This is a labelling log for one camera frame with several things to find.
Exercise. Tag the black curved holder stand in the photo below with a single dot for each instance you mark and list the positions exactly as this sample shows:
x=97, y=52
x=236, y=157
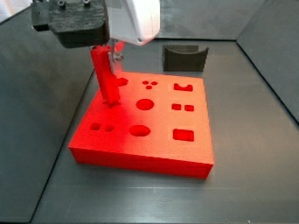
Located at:
x=185, y=58

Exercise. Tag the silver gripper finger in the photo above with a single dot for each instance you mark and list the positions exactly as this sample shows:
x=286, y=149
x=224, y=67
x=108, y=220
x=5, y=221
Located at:
x=116, y=55

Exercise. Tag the red shape sorter board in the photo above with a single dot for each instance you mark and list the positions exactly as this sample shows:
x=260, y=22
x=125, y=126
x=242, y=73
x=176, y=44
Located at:
x=156, y=132

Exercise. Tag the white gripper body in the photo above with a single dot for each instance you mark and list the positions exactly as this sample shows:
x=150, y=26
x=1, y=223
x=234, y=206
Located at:
x=134, y=20

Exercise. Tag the red star prism peg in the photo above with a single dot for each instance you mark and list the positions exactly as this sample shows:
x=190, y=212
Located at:
x=108, y=80

